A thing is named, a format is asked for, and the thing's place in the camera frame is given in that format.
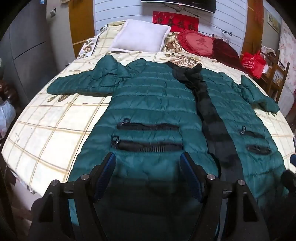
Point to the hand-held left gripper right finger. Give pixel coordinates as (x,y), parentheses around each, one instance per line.
(188,173)

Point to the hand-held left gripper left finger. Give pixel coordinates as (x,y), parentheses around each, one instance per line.
(106,178)

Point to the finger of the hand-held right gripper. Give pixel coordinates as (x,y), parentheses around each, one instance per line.
(289,182)
(293,160)

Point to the green puffer jacket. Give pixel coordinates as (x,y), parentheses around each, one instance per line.
(150,97)

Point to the bed with floral checked sheet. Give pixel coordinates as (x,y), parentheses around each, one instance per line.
(57,120)

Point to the wooden chair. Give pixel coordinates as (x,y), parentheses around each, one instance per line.
(281,76)

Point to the pink floral curtain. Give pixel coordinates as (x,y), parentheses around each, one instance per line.
(288,58)

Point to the red shopping bag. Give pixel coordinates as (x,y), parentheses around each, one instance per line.
(251,63)

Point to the dark red cushion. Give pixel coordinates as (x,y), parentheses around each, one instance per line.
(225,53)

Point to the red heart-shaped cushion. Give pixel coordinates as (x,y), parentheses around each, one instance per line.
(196,42)

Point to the wooden door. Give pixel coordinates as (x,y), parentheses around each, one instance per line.
(253,27)
(81,27)

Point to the white pillow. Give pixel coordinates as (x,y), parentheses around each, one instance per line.
(138,37)

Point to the grey wardrobe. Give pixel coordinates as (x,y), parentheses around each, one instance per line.
(27,41)

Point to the framed wall picture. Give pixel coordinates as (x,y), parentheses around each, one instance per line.
(274,22)

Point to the red wall banner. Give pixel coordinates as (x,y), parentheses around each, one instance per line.
(175,19)

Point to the black wall television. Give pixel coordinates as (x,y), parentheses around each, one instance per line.
(196,4)

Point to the wall switch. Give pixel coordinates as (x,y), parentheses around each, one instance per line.
(53,12)

